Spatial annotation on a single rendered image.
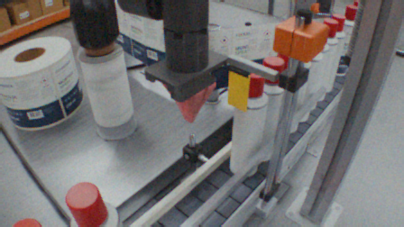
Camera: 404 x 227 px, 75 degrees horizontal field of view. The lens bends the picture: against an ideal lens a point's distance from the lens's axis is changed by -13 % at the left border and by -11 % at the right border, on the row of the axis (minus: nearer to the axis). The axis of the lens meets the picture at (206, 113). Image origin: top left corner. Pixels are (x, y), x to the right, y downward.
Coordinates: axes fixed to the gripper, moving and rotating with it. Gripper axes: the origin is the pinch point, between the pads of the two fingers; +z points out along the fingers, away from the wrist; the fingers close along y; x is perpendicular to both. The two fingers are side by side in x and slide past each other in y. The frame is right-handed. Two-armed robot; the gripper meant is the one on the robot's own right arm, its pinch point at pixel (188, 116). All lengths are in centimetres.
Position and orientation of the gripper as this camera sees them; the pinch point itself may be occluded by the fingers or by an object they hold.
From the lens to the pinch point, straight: 45.3
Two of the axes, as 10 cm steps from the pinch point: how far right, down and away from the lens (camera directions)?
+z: 0.0, 7.9, 6.1
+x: 7.6, 4.0, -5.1
